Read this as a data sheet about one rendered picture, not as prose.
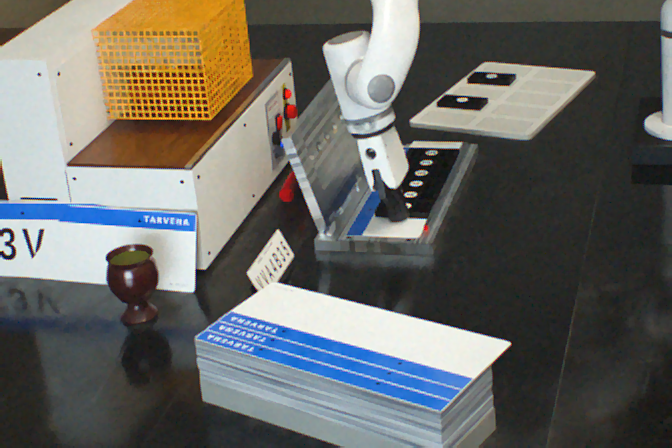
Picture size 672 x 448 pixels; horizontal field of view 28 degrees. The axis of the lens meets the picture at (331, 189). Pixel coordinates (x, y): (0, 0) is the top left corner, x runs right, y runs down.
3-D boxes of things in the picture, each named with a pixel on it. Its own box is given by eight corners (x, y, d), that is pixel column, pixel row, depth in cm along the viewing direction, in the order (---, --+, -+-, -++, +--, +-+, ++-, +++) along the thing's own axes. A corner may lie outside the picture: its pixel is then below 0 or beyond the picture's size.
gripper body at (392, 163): (384, 129, 223) (403, 190, 227) (398, 107, 232) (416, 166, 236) (342, 137, 226) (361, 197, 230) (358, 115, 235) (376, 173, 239)
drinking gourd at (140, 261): (176, 314, 216) (166, 252, 212) (130, 334, 211) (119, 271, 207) (148, 298, 222) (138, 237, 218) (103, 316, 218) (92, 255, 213)
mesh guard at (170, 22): (211, 120, 236) (198, 29, 229) (104, 118, 242) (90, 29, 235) (252, 76, 256) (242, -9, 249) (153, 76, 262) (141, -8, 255)
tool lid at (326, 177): (290, 137, 225) (280, 139, 226) (330, 236, 231) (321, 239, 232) (356, 53, 264) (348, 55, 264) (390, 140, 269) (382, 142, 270)
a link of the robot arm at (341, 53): (400, 106, 225) (380, 97, 233) (378, 32, 220) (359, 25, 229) (355, 125, 223) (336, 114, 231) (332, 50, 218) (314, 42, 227)
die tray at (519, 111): (529, 140, 270) (528, 135, 270) (408, 126, 283) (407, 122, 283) (596, 76, 301) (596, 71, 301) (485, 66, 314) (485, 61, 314)
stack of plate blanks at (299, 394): (496, 428, 179) (493, 362, 175) (445, 480, 169) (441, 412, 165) (258, 358, 201) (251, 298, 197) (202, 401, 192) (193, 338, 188)
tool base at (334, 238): (433, 255, 227) (431, 235, 226) (315, 250, 233) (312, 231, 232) (478, 154, 266) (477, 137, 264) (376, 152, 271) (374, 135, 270)
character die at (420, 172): (444, 184, 248) (444, 179, 248) (393, 183, 251) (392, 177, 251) (450, 174, 253) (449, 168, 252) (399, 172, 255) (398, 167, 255)
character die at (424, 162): (449, 174, 253) (449, 168, 252) (398, 172, 256) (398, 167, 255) (454, 164, 257) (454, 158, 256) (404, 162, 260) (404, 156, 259)
